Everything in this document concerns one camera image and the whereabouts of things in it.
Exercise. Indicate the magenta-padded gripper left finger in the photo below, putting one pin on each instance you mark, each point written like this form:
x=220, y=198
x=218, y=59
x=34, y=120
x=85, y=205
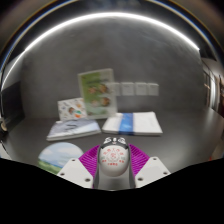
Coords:
x=75, y=171

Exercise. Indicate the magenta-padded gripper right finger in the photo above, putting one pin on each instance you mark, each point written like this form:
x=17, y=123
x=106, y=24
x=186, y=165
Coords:
x=151, y=170

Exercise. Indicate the white mouse with red print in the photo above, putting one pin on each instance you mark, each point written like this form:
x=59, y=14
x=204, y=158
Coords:
x=113, y=160

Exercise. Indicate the round landscape print mouse pad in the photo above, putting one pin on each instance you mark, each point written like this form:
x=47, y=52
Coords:
x=58, y=155

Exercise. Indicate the grey and white flat book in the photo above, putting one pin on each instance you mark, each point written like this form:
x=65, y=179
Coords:
x=73, y=128

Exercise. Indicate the white book with blue band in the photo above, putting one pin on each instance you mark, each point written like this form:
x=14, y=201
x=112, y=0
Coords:
x=143, y=123

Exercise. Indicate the white card with colourful prints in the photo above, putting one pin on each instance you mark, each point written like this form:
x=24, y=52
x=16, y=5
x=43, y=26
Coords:
x=70, y=109

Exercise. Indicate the green picture book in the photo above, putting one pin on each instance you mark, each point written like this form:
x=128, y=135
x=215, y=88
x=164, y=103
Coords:
x=97, y=93

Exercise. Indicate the curved white ceiling light strip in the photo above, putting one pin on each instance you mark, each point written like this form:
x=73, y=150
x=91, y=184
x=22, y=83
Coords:
x=100, y=15

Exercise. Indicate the group of white wall papers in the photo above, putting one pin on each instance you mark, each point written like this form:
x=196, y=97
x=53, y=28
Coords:
x=141, y=89

